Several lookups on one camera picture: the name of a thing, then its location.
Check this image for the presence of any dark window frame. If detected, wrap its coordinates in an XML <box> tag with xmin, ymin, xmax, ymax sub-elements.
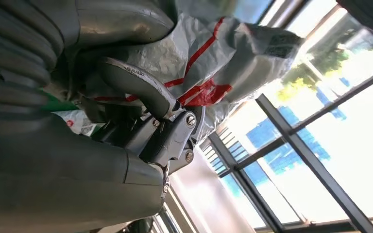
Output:
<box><xmin>203</xmin><ymin>0</ymin><xmax>373</xmax><ymax>233</ymax></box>

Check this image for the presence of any green plastic crate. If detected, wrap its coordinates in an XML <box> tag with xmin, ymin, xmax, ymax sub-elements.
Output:
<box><xmin>41</xmin><ymin>91</ymin><xmax>80</xmax><ymax>113</ymax></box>

